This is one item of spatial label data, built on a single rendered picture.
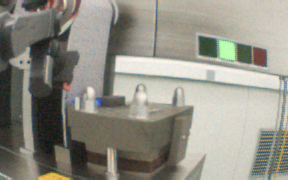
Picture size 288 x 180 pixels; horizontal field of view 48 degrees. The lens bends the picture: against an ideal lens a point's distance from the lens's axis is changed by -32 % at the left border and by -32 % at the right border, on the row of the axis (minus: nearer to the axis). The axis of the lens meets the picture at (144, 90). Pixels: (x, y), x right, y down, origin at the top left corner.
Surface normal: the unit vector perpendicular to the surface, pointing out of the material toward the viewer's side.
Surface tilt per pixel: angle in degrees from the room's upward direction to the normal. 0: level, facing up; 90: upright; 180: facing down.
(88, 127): 90
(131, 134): 90
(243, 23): 90
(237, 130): 90
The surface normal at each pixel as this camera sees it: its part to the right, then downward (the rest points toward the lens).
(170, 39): -0.28, 0.03
